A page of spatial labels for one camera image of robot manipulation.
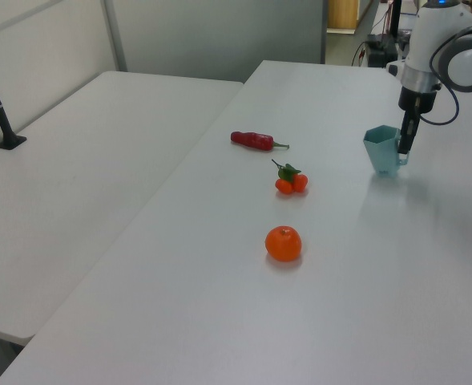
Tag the grey partition panel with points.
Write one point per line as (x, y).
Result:
(219, 36)

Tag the wooden door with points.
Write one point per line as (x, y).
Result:
(341, 14)

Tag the white partition panel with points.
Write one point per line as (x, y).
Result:
(39, 60)

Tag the red chili pepper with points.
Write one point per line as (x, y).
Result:
(253, 140)

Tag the small orange fruits with leaves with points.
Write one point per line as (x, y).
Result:
(295, 182)

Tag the orange tangerine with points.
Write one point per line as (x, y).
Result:
(283, 244)

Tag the light blue hexagonal mug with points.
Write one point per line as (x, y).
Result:
(382, 154)

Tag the black equipment box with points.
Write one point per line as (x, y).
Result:
(380, 50)

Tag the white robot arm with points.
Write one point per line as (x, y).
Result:
(432, 44)

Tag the black vertical stand pole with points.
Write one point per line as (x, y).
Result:
(396, 18)

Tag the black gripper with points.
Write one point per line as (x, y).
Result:
(410, 100)

